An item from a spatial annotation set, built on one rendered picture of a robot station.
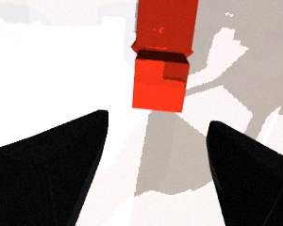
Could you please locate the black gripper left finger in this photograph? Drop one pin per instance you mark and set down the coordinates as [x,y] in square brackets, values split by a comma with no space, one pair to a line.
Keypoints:
[45,179]

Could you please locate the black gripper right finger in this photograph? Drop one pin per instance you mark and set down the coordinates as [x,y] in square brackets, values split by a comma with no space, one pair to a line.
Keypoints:
[248,177]

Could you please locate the red cube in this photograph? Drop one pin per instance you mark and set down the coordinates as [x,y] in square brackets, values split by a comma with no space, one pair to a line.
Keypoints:
[136,48]
[166,24]
[160,80]

